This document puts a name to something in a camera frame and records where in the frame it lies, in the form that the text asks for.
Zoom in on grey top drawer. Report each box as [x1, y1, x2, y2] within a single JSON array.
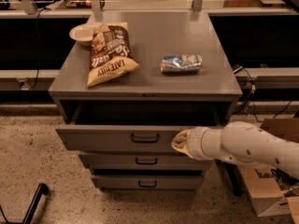
[[57, 101, 222, 153]]

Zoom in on grey drawer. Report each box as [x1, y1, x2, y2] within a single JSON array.
[[57, 101, 222, 153], [78, 152, 212, 171], [91, 170, 204, 190]]

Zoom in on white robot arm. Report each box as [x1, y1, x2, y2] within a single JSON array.
[[171, 121, 299, 179]]

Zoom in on grey metal drawer cabinet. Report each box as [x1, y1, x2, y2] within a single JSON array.
[[48, 10, 243, 191]]

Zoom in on grey bottom drawer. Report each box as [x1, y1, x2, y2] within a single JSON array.
[[91, 170, 204, 190]]

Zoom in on grey middle drawer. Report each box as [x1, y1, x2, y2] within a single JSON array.
[[78, 152, 212, 171]]

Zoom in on crushed silver blue can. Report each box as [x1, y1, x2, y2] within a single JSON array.
[[160, 55, 202, 74]]

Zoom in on open cardboard box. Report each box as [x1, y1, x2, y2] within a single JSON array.
[[238, 118, 299, 224]]

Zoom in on brown and cream chip bag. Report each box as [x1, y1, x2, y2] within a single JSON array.
[[87, 22, 139, 87]]

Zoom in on dark bottle in box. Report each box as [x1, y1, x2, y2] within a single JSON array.
[[271, 169, 299, 189]]

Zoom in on black metal leg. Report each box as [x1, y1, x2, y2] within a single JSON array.
[[22, 183, 49, 224]]

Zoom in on small white bowl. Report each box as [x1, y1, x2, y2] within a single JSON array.
[[69, 24, 93, 46]]

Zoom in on black top drawer handle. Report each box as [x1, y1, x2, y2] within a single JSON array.
[[131, 133, 160, 144]]

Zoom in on black cables on right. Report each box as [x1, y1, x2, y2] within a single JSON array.
[[232, 64, 293, 123]]

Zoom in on black cable on left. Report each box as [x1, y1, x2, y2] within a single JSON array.
[[28, 7, 50, 91]]

